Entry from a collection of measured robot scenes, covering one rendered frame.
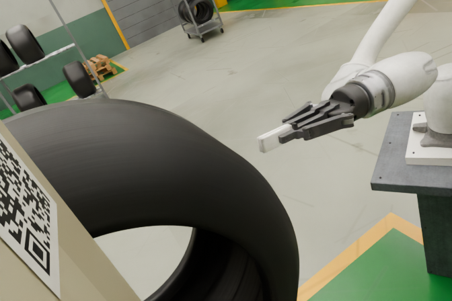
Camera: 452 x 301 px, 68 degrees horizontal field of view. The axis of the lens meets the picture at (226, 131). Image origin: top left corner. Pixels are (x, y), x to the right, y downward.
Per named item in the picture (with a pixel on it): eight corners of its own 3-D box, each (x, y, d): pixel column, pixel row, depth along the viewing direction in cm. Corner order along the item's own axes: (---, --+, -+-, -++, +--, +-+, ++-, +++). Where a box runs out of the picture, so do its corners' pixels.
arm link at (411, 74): (406, 109, 67) (360, 119, 79) (457, 82, 72) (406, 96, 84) (385, 58, 66) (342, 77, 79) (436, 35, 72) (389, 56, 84)
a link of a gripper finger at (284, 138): (300, 132, 64) (311, 136, 62) (279, 142, 63) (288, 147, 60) (299, 125, 64) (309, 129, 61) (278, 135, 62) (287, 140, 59)
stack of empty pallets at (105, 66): (118, 72, 821) (109, 56, 802) (84, 89, 797) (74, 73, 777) (110, 66, 929) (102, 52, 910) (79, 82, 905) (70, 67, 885)
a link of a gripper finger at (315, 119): (337, 119, 68) (342, 121, 67) (294, 141, 64) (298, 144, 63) (335, 101, 66) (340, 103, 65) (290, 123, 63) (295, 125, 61)
